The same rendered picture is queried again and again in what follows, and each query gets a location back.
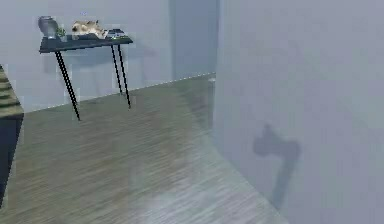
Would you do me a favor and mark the tan animal figure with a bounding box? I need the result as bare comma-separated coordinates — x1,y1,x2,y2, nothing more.
71,19,108,40

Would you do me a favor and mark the black thin-legged table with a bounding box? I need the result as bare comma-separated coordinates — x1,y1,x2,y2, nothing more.
38,33,134,122

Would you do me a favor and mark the dark cabinet with striped top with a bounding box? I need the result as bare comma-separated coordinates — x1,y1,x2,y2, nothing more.
0,64,25,210

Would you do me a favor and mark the grey glass vase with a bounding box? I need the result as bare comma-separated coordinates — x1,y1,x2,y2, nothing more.
37,15,60,39

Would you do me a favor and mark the small green plant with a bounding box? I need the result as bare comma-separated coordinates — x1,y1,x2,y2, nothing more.
55,27,68,43

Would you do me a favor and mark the dark flat box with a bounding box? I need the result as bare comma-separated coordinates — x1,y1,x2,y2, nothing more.
105,28,130,40

